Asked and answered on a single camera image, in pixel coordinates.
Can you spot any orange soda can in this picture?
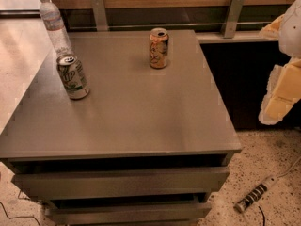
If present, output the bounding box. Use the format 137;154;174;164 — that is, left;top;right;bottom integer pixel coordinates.
149;27;169;69

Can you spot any grey drawer cabinet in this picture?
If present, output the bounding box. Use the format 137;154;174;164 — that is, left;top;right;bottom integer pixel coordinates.
0;30;241;226

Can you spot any metal bracket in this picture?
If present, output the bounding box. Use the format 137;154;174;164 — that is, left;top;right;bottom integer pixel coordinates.
221;0;245;39
90;0;109;31

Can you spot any green and white soda can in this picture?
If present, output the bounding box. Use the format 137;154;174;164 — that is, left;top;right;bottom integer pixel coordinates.
56;54;89;100

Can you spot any white power strip cable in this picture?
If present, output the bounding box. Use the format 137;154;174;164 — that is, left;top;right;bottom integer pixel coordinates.
276;155;301;179

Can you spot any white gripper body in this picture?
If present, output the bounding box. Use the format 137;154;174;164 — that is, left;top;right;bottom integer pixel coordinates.
278;0;301;58

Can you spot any upper grey drawer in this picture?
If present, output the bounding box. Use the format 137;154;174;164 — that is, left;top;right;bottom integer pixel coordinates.
13;167;229;200

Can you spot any white power strip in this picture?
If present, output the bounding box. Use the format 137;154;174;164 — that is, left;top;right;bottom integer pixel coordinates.
234;175;278;213

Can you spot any left metal bracket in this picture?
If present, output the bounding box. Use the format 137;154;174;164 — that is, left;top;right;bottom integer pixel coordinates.
90;0;109;31

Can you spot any black cable on floor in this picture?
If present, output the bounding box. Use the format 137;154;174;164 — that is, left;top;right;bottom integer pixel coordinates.
0;190;42;226

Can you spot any horizontal metal rail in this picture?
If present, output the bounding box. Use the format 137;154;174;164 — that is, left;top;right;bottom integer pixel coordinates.
69;21;271;31

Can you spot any grey drawer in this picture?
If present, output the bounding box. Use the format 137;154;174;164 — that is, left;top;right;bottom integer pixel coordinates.
13;167;229;200
45;203;211;225

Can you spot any lower grey drawer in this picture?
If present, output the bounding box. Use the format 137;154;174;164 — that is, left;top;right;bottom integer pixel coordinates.
45;203;211;225

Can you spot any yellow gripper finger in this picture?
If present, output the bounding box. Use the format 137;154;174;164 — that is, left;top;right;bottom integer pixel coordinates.
259;58;301;125
259;15;284;39

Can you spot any black plug cable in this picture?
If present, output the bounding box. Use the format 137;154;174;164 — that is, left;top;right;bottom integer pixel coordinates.
257;205;267;226

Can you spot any clear plastic water bottle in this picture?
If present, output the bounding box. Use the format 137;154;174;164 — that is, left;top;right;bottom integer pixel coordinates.
40;0;73;57

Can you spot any right metal bracket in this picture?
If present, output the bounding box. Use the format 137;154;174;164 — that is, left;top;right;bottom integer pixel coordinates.
221;0;245;39

